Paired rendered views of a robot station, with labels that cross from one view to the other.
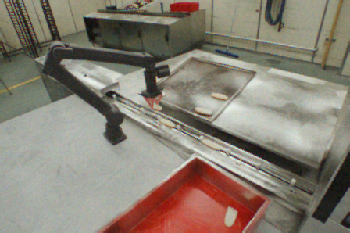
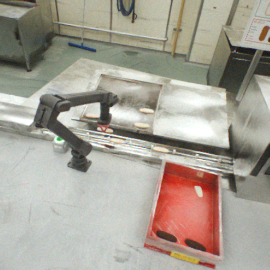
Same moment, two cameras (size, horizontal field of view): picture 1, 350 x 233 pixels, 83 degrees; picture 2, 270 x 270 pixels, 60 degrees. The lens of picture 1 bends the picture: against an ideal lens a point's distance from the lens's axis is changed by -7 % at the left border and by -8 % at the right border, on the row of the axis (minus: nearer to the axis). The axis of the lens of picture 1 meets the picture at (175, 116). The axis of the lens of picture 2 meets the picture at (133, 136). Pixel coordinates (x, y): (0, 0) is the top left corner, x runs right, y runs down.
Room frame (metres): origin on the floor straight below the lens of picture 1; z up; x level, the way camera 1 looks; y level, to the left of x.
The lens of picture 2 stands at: (-0.02, 0.64, 1.88)
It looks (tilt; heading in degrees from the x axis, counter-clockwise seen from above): 41 degrees down; 322
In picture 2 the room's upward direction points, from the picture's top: 7 degrees clockwise
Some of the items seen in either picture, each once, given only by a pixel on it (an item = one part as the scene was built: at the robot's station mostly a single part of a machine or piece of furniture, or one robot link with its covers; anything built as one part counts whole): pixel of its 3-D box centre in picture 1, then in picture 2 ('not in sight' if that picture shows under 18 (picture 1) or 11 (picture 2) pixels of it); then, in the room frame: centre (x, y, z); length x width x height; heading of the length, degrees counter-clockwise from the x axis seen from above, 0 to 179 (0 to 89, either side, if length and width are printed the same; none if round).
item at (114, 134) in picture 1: (113, 130); (79, 160); (0.87, 0.32, 0.86); 0.12 x 0.09 x 0.08; 39
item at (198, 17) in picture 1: (185, 31); (28, 21); (4.76, -0.36, 0.44); 0.70 x 0.55 x 0.87; 46
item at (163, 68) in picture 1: (156, 66); (108, 98); (0.99, 0.07, 1.13); 0.11 x 0.09 x 0.12; 115
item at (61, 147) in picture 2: not in sight; (61, 145); (1.05, 0.37, 0.84); 0.08 x 0.08 x 0.11; 46
